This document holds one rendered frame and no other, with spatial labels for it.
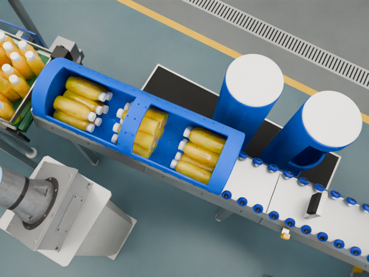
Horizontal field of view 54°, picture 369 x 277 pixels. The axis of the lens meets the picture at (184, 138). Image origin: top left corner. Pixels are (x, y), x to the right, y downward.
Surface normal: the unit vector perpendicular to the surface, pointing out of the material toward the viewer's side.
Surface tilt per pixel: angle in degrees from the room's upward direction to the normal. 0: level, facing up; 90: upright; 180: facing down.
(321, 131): 0
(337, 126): 0
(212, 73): 0
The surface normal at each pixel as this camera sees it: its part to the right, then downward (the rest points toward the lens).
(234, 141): 0.18, -0.62
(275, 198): 0.03, -0.31
